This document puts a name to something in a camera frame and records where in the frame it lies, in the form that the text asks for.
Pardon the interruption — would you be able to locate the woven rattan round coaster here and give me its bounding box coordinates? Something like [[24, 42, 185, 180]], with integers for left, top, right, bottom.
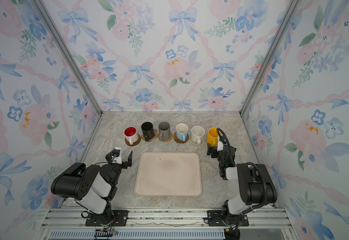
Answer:
[[158, 133, 173, 143]]

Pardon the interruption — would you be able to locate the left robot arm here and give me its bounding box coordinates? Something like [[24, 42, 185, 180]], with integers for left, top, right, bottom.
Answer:
[[51, 147, 133, 227]]

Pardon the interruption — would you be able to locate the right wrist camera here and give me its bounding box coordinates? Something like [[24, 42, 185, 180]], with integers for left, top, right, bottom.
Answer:
[[217, 141, 223, 152]]

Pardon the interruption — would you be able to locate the white mug blue handle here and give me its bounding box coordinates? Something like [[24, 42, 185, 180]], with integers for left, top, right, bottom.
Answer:
[[175, 123, 188, 142]]

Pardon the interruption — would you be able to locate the aluminium frame post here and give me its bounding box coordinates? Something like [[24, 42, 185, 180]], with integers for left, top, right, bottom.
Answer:
[[30, 1, 103, 116], [240, 0, 300, 118]]

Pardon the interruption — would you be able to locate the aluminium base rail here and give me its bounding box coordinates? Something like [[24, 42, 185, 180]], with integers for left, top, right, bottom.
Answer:
[[36, 207, 297, 240]]

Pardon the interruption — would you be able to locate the aluminium frame post left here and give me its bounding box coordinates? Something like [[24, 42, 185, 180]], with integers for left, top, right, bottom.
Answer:
[[30, 1, 103, 116]]

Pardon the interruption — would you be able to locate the grey glass mug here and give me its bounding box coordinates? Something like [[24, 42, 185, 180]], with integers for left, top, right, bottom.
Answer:
[[159, 122, 171, 142]]

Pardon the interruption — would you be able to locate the beige serving tray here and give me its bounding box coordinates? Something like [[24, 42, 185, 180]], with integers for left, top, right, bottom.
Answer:
[[134, 152, 202, 197]]

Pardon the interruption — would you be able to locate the cream white mug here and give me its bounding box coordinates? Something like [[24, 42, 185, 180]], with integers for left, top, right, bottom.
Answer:
[[190, 126, 205, 141]]

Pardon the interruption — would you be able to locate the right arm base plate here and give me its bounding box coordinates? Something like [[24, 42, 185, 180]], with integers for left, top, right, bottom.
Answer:
[[204, 210, 249, 228]]

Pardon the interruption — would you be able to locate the cork paw print coaster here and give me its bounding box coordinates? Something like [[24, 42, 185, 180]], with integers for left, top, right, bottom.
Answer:
[[141, 129, 159, 143]]

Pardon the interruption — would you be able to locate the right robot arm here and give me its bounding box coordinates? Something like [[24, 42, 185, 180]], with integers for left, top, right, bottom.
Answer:
[[207, 144, 277, 226]]

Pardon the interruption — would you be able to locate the black mug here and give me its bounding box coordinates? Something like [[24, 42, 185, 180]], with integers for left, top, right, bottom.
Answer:
[[141, 122, 155, 142]]

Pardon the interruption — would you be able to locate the plain round wooden coaster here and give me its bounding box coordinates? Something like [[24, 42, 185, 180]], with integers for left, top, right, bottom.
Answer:
[[174, 134, 189, 144]]

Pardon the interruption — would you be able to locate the dark glossy wooden round coaster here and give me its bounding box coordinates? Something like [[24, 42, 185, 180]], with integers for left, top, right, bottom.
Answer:
[[125, 136, 142, 147]]

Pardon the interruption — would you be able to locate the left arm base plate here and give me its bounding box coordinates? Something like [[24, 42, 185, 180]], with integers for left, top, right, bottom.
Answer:
[[85, 210, 129, 228]]

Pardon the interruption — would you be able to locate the aluminium frame post right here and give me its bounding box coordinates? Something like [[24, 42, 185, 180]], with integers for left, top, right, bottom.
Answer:
[[240, 0, 300, 118]]

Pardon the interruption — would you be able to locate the white mug red inside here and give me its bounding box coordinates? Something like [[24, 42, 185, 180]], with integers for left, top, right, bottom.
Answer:
[[124, 127, 139, 146]]

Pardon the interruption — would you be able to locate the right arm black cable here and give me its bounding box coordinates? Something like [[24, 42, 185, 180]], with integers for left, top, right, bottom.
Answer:
[[215, 127, 268, 229]]

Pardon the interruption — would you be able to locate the yellow mug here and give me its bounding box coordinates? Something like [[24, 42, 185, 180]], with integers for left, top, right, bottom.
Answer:
[[206, 128, 219, 147]]

